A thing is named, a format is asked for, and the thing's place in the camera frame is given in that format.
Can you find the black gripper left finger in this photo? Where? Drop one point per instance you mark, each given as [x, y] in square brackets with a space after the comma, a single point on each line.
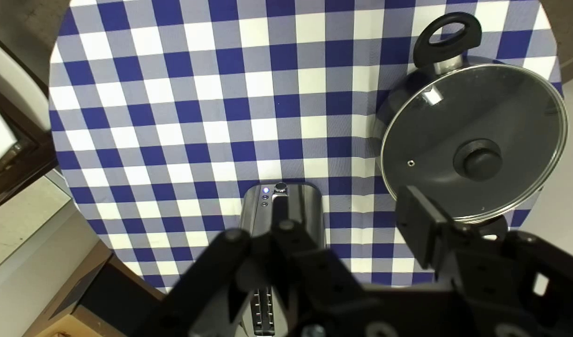
[204, 274]

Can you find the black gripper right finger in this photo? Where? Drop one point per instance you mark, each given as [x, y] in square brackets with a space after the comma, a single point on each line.
[423, 231]

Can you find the silver two-slot toaster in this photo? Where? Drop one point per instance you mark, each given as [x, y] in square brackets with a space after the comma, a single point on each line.
[298, 207]

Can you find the black cooking pot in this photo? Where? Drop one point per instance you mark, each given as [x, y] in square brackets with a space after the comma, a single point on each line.
[395, 104]

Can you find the glass pot lid with knob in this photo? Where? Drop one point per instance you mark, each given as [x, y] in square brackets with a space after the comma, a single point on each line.
[485, 113]

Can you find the blue white checked tablecloth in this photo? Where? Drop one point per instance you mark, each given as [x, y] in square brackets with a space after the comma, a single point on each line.
[174, 124]

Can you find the large plain cardboard box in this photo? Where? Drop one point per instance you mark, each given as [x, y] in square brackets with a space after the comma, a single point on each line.
[24, 250]

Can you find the dark brown frame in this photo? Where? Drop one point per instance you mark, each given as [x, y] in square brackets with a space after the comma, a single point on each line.
[30, 156]

